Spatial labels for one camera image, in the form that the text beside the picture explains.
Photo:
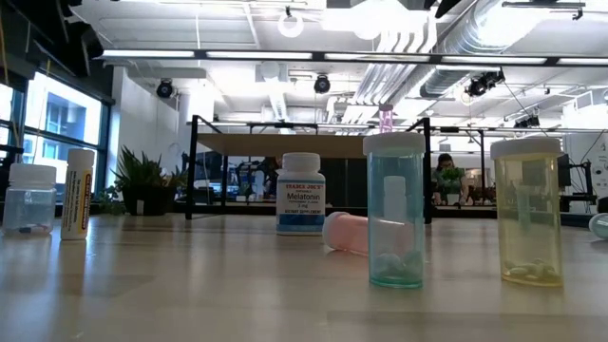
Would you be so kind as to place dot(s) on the purple vial white cap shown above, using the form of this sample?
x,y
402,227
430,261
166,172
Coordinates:
x,y
385,121

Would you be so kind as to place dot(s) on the long ceiling light strip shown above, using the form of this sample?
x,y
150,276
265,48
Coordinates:
x,y
152,53

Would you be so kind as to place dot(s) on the yellow vial white cap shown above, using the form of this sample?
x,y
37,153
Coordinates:
x,y
526,147

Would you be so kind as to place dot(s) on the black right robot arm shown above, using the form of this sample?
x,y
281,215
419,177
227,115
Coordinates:
x,y
446,5

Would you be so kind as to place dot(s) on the black ceiling spotlight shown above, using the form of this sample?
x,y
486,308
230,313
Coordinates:
x,y
322,84
165,89
484,83
527,122

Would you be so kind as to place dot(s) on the clear jar white cap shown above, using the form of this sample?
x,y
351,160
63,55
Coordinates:
x,y
29,209

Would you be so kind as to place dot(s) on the black computer monitor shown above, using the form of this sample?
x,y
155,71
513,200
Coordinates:
x,y
565,171

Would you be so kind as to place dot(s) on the clear bottle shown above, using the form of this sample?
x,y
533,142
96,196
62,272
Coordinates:
x,y
601,227

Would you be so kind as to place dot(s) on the small plant white pot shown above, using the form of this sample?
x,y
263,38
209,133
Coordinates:
x,y
451,176

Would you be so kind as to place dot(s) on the wooden shelf black metal frame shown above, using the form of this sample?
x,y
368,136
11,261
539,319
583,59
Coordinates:
x,y
285,145

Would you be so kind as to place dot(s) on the person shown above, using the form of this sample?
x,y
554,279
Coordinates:
x,y
445,161

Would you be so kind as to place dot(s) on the white Melatonin supplement bottle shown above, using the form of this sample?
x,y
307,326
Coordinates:
x,y
300,199

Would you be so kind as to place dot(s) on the silver ventilation duct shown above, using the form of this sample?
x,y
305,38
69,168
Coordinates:
x,y
475,33

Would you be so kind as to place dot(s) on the pink vial white cap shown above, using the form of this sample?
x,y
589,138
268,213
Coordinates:
x,y
344,233

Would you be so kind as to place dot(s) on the large glass window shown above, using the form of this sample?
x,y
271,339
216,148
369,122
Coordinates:
x,y
62,123

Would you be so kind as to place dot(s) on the teal vial white cap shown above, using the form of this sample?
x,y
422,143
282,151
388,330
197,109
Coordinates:
x,y
394,142

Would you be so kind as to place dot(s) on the green plant black pot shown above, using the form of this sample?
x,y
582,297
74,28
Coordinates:
x,y
142,202

